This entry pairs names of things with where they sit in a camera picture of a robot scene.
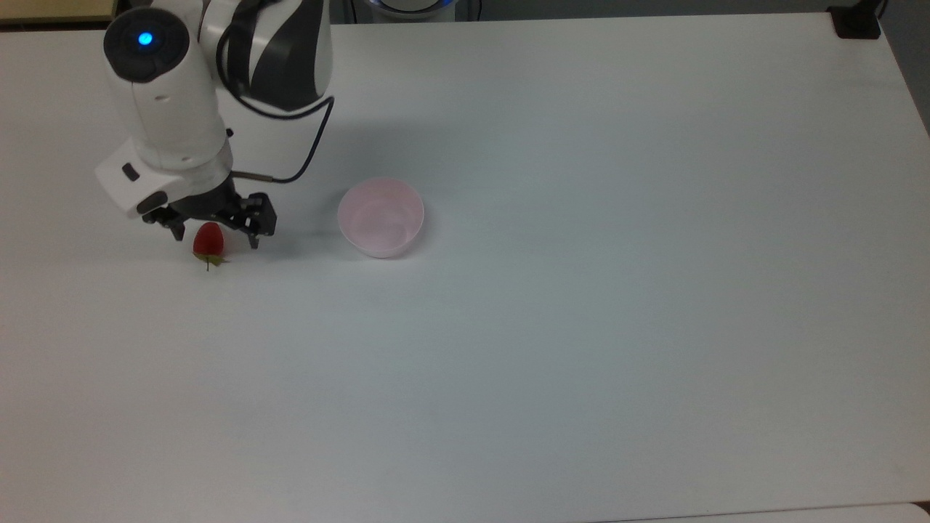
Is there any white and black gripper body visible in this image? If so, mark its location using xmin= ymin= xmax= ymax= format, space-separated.
xmin=94 ymin=137 xmax=239 ymax=219

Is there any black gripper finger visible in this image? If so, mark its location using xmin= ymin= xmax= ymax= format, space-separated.
xmin=141 ymin=203 xmax=191 ymax=243
xmin=218 ymin=192 xmax=278 ymax=250

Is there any red strawberry with green leaves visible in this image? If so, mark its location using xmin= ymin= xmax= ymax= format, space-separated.
xmin=191 ymin=222 xmax=230 ymax=272

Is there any pink plastic bowl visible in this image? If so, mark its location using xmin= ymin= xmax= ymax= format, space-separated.
xmin=337 ymin=177 xmax=426 ymax=259

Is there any yellowish wooden furniture top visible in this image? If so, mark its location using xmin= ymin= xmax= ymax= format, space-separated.
xmin=0 ymin=0 xmax=121 ymax=27

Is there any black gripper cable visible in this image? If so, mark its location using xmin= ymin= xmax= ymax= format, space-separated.
xmin=218 ymin=0 xmax=336 ymax=185

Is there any black clamp mount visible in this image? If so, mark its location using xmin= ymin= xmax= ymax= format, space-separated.
xmin=827 ymin=0 xmax=886 ymax=40

